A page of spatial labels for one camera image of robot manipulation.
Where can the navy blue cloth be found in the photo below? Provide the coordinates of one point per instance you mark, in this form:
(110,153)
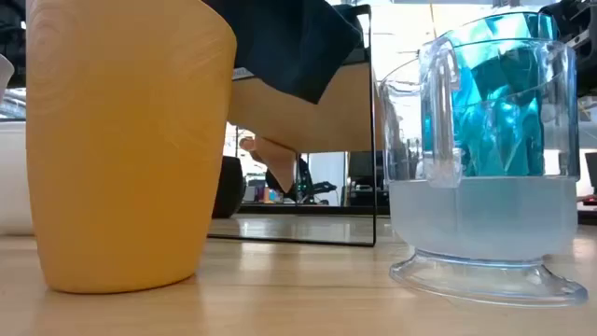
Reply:
(289,46)

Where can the orange cup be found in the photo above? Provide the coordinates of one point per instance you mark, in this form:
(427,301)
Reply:
(126,163)

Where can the clear plastic measuring cup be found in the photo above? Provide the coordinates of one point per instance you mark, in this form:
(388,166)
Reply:
(485,219)

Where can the white mug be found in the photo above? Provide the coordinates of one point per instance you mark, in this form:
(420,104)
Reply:
(14,186)

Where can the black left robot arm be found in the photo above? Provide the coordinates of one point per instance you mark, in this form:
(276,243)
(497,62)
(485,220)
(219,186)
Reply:
(11,42)

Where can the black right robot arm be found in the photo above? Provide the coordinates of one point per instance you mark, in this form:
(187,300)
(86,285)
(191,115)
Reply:
(578,18)

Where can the person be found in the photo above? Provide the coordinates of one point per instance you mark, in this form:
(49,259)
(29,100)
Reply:
(305,182)

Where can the cluttered background desk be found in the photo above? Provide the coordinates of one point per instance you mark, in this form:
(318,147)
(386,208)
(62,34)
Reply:
(270,193)

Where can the black background cabinet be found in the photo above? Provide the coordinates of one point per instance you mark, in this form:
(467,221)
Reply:
(364,177)

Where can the wooden shelf with black frame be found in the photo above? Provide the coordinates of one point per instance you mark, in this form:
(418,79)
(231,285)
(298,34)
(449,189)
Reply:
(326,116)

